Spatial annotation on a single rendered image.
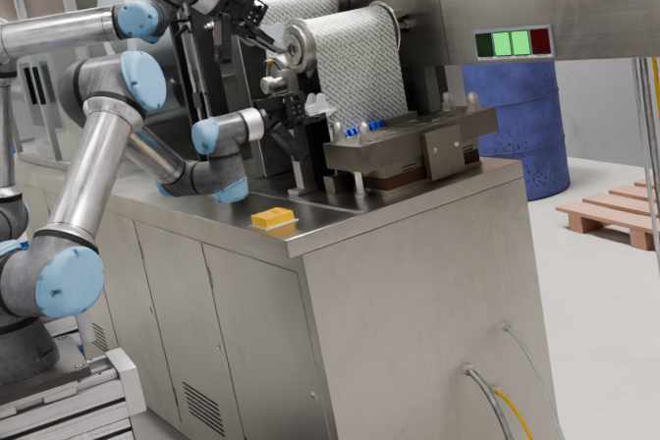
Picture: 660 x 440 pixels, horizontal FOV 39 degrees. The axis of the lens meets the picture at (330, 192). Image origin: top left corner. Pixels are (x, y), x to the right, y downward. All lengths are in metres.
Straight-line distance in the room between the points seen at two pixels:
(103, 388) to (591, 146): 4.76
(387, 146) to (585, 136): 4.16
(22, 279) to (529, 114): 4.01
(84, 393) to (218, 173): 0.60
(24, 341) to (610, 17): 1.26
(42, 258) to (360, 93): 0.97
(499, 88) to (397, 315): 3.29
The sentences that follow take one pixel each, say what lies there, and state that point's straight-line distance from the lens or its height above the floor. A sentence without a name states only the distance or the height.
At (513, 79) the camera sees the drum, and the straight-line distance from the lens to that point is 5.28.
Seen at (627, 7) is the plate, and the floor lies 1.24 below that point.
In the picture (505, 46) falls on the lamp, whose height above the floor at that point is 1.18.
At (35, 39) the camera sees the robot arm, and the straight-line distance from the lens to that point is 2.11.
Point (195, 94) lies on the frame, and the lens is 2.55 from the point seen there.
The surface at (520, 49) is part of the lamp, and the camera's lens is 2.15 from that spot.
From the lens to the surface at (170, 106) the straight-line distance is 3.20.
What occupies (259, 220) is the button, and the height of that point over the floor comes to 0.92.
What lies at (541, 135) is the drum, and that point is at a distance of 5.38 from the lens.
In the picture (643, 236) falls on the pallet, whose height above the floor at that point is 0.07.
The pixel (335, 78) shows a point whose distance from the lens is 2.27.
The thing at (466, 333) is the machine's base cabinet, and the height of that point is 0.54.
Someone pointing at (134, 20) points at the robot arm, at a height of 1.39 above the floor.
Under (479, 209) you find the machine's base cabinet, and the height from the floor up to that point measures 0.82.
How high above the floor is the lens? 1.39
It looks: 12 degrees down
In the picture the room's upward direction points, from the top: 11 degrees counter-clockwise
